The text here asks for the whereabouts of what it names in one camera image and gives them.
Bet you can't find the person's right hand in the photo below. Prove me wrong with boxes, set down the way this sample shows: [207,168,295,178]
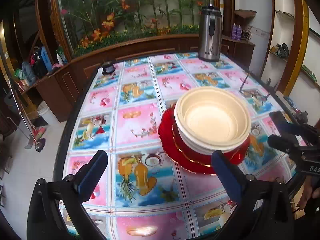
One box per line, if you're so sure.
[297,176,319,210]

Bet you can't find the white plastic bucket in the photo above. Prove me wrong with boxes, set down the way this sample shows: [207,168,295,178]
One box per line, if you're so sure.
[37,101,60,125]

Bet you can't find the stainless steel thermos jug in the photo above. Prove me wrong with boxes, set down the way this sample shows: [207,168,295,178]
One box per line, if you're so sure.
[198,5,223,62]

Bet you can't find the blue bottle on counter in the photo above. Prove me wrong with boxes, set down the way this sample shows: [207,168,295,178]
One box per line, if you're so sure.
[41,46,53,72]

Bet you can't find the mop with red head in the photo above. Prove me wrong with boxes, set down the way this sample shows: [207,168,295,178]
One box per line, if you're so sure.
[8,78,46,153]

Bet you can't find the red scalloped plate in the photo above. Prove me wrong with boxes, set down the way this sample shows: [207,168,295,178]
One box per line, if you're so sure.
[158,103,251,176]

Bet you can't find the colourful fruit print tablecloth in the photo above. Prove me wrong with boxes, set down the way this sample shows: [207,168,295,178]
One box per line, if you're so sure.
[63,53,296,239]

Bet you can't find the flower mural panel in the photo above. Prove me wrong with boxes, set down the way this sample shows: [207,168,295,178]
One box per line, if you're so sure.
[57,0,214,56]

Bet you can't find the eyeglasses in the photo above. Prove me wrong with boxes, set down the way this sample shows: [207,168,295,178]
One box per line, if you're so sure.
[239,70,271,100]

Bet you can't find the purple spray cans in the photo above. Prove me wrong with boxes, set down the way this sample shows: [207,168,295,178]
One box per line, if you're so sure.
[231,24,242,41]

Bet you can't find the small black box device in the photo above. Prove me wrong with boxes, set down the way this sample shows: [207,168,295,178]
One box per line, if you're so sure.
[101,61,116,75]

